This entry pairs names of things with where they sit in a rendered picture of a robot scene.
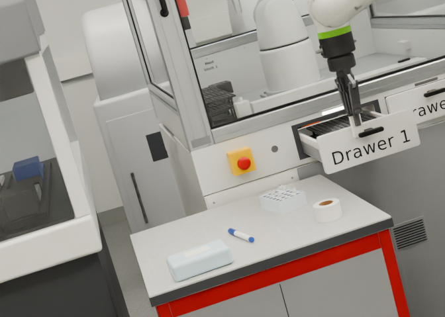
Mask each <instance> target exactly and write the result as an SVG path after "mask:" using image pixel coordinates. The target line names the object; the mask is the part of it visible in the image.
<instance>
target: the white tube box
mask: <svg viewBox="0 0 445 317"><path fill-rule="evenodd" d="M286 189H287V190H286V191H283V190H281V196H282V197H278V196H277V192H278V191H280V190H279V189H276V190H274V191H275V195H274V196H272V195H271V193H270V192H268V193H266V194H263V195H260V196H259V197H258V198H259V200H260V204H261V208H262V209H265V210H269V211H272V212H276V213H278V214H285V213H287V212H290V211H292V210H295V209H296V208H299V207H302V206H304V205H306V204H307V200H306V197H305V192H304V191H299V190H296V193H292V190H291V189H290V188H286Z"/></svg>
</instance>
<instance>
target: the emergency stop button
mask: <svg viewBox="0 0 445 317"><path fill-rule="evenodd" d="M250 165H251V161H250V159H249V158H247V157H241V158H240V159H239V160H238V167H239V168H240V169H242V170H247V169H248V168H249V167H250Z"/></svg>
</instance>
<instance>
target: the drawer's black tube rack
mask: <svg viewBox="0 0 445 317"><path fill-rule="evenodd" d="M360 116H361V120H362V122H366V121H369V120H372V119H375V118H377V117H374V116H370V115H368V114H364V113H360ZM349 126H350V120H349V117H348V115H345V116H341V117H338V118H335V119H332V120H328V121H326V122H322V123H319V124H316V125H313V126H309V127H307V130H310V131H311V132H312V133H313V135H311V136H309V137H311V138H314V139H315V140H316V139H317V137H318V136H322V135H324V134H328V133H330V132H334V131H337V130H340V129H343V128H347V127H349Z"/></svg>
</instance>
